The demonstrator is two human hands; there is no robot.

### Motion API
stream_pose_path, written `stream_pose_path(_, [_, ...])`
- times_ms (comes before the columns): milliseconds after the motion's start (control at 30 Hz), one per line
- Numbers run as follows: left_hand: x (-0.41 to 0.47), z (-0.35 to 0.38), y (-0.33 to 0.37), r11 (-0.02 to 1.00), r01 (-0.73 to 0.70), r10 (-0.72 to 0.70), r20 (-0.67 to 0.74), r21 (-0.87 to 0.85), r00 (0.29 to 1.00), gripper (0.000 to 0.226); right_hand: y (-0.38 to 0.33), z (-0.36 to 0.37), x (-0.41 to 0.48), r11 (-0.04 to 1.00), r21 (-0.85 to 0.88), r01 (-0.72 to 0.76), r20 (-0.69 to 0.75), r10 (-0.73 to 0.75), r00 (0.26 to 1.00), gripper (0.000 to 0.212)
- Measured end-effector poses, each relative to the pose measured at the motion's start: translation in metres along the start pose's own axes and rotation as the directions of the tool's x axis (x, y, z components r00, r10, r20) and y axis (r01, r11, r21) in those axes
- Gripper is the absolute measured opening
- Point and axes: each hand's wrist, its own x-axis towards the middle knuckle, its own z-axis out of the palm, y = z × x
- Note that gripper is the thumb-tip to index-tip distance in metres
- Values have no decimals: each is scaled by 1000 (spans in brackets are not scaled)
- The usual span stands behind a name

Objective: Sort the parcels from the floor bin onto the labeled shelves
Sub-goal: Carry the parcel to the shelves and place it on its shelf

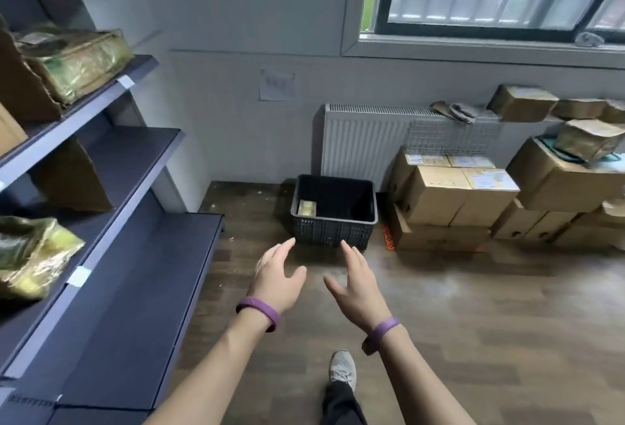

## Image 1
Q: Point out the person's right hand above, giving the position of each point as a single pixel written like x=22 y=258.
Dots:
x=361 y=298

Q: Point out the person's left hand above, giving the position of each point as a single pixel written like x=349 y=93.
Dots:
x=273 y=283

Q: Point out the yellow-sided taped parcel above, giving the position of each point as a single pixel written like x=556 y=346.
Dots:
x=307 y=208

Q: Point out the pile of cardboard boxes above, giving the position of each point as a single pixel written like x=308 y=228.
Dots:
x=439 y=195

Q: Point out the grey metal shelving unit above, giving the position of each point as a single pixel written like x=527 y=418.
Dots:
x=122 y=317

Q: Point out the green-taped parcel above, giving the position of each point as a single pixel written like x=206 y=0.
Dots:
x=29 y=254

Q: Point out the person's left forearm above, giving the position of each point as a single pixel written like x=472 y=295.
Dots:
x=210 y=381

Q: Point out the person's right forearm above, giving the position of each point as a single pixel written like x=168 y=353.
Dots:
x=420 y=381

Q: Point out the purple wristband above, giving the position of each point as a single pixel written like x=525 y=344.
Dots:
x=383 y=329
x=259 y=306

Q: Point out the black plastic crate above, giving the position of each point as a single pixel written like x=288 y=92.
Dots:
x=332 y=232

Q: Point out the white sneaker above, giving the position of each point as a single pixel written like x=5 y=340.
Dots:
x=343 y=371

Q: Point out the black trousers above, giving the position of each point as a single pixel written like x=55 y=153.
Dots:
x=339 y=407

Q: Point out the white radiator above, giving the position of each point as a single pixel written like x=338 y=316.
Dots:
x=351 y=146

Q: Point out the dark grey shelving unit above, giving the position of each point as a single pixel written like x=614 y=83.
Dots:
x=78 y=277

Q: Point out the clear plastic wrapper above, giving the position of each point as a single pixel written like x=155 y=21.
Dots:
x=588 y=39

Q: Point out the white paper wall note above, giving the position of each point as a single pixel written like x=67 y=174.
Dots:
x=277 y=84

